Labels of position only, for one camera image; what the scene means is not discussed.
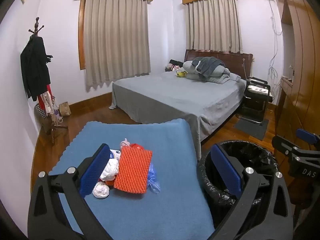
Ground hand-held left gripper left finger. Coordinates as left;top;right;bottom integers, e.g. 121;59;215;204
27;143;118;240

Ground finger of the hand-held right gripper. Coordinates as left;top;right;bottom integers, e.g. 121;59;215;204
272;135;304;162
296;128;320;147

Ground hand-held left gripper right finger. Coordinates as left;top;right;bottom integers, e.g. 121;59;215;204
207;144;293;240

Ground white tissue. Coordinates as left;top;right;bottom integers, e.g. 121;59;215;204
99;158;120;182

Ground small knotted white bag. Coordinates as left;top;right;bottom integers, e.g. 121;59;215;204
92;182;110;199

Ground trash bin with black liner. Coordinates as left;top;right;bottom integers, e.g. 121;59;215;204
197;140;279;207

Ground white and blue box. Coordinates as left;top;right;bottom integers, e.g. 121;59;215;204
109;149;123;160

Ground orange foam net sheet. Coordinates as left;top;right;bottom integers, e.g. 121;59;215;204
114;147;153;194

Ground blue plastic bag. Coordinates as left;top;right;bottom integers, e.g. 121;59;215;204
147;162;161;194

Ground grey floor mat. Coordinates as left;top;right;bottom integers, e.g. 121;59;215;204
234;117;270;141

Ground black metal chair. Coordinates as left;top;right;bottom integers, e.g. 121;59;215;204
236;76;272;125

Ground wooden coat rack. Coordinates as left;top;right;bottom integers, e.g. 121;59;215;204
28;17;68;147

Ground wooden wardrobe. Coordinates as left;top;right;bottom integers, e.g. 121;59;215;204
274;0;320;155

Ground brown paper bag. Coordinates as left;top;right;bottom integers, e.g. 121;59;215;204
58;101;72;117

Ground checkered bag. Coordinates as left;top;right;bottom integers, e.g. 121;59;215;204
34;102;54;135

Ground blue scalloped table mat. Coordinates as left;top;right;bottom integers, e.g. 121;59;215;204
49;120;215;240

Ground beige patterned cloth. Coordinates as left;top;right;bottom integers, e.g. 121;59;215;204
37;92;55;115

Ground dark wooden headboard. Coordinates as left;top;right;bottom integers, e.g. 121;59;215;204
184;49;254;80

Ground grey pillows and clothes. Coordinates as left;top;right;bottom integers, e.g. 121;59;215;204
182;60;240;84

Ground red garment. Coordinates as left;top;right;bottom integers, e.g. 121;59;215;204
37;85;54;120

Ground bed with grey sheet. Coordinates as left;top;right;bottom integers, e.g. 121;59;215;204
109;70;248;160

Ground dark grey blanket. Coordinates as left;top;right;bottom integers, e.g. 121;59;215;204
191;56;227;78

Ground wide beige curtain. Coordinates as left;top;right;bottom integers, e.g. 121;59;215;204
83;0;152;89

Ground narrow beige curtain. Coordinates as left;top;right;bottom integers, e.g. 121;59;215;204
185;0;243;54

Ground white wall cables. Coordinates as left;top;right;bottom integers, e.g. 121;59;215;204
267;0;283;98

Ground wooden window frame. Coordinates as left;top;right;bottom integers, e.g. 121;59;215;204
78;0;87;71

